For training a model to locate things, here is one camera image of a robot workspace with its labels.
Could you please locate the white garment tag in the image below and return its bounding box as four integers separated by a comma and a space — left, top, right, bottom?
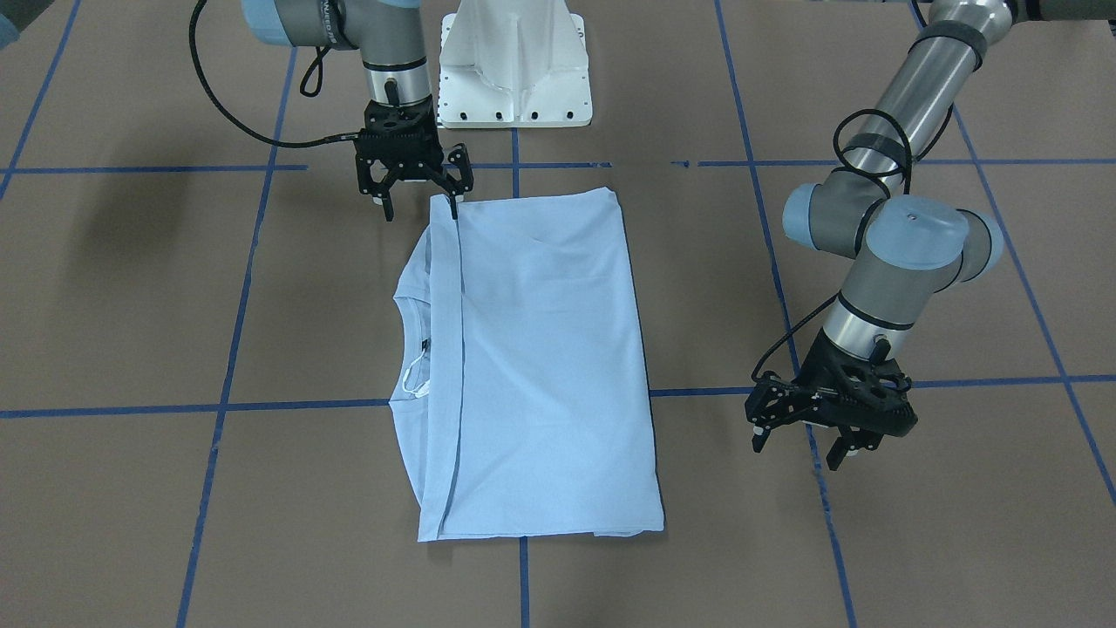
398, 339, 431, 399

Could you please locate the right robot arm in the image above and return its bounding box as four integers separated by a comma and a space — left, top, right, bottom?
187, 1, 474, 220

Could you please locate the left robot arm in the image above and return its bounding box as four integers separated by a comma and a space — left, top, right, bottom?
745, 1, 1113, 470

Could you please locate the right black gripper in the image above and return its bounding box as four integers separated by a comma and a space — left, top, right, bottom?
354, 97, 475, 222

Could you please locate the light blue t-shirt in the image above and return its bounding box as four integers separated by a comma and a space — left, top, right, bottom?
388, 189, 664, 543

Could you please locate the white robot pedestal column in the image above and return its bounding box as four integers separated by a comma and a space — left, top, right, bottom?
436, 1, 594, 131

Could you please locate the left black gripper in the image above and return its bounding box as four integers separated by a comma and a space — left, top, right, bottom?
745, 332, 918, 472

